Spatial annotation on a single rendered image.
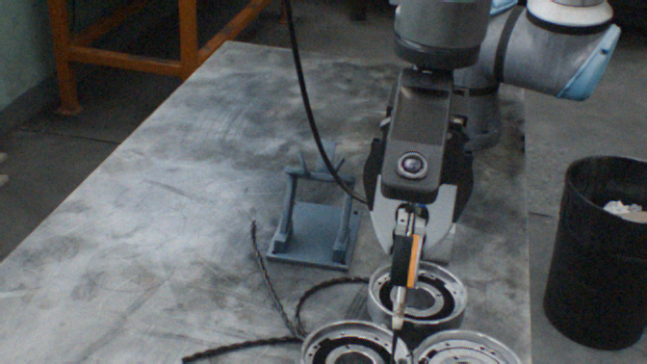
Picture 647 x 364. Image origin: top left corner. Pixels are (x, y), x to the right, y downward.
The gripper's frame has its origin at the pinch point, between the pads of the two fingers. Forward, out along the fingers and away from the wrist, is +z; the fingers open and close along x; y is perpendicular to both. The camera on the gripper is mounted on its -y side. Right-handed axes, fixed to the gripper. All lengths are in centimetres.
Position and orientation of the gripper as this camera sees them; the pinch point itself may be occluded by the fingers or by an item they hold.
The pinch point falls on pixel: (406, 248)
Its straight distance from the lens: 69.5
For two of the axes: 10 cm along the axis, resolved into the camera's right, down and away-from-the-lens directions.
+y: 1.7, -5.0, 8.5
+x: -9.8, -1.4, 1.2
